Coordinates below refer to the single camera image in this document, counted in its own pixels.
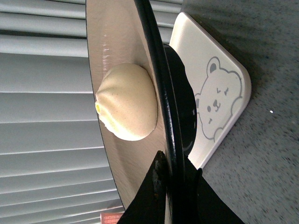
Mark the red label sign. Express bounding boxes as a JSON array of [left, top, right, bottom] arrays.
[[100, 212, 123, 224]]

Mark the white steamed bun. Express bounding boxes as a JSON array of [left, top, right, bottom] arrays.
[[95, 63, 158, 141]]

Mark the grey pleated curtain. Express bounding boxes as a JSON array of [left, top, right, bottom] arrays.
[[0, 0, 183, 224]]

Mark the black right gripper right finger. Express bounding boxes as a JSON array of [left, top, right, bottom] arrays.
[[177, 155, 243, 224]]

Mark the beige plate with black rim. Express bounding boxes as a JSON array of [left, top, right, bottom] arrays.
[[86, 0, 197, 208]]

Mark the cream bear print tray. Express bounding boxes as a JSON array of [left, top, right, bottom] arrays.
[[170, 12, 251, 168]]

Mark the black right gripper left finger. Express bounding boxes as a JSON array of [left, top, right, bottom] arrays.
[[118, 151, 173, 224]]

